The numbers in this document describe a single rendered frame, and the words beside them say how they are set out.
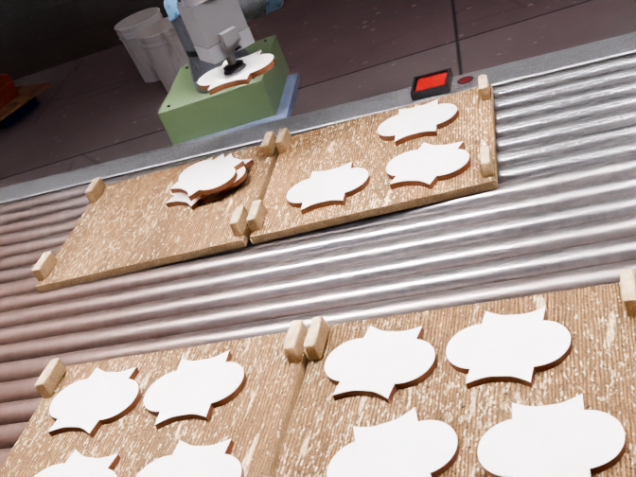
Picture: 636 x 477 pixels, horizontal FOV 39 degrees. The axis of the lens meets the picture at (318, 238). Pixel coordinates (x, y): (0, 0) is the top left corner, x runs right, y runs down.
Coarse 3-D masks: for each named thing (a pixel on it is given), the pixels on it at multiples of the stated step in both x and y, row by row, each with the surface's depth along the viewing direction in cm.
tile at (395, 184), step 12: (456, 144) 148; (408, 156) 151; (420, 156) 149; (432, 156) 148; (444, 156) 146; (456, 156) 145; (468, 156) 143; (396, 168) 149; (408, 168) 147; (420, 168) 146; (432, 168) 144; (444, 168) 143; (456, 168) 142; (396, 180) 145; (408, 180) 144; (420, 180) 143; (432, 180) 141; (444, 180) 142
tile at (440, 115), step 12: (420, 108) 164; (432, 108) 163; (444, 108) 161; (456, 108) 159; (396, 120) 164; (408, 120) 162; (420, 120) 160; (432, 120) 159; (444, 120) 157; (384, 132) 161; (396, 132) 160; (408, 132) 158; (420, 132) 157; (432, 132) 156; (396, 144) 158
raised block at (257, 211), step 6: (252, 204) 152; (258, 204) 152; (252, 210) 151; (258, 210) 151; (264, 210) 153; (252, 216) 149; (258, 216) 150; (264, 216) 153; (252, 222) 149; (258, 222) 150; (252, 228) 150; (258, 228) 149
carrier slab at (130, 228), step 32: (256, 160) 173; (128, 192) 182; (160, 192) 177; (256, 192) 162; (96, 224) 175; (128, 224) 170; (160, 224) 165; (192, 224) 160; (224, 224) 156; (64, 256) 168; (96, 256) 163; (128, 256) 159; (160, 256) 154; (192, 256) 153
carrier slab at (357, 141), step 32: (448, 96) 167; (480, 96) 163; (352, 128) 170; (448, 128) 157; (480, 128) 152; (288, 160) 169; (320, 160) 164; (352, 160) 159; (384, 160) 155; (480, 160) 143; (384, 192) 146; (416, 192) 142; (448, 192) 139; (288, 224) 148; (320, 224) 146
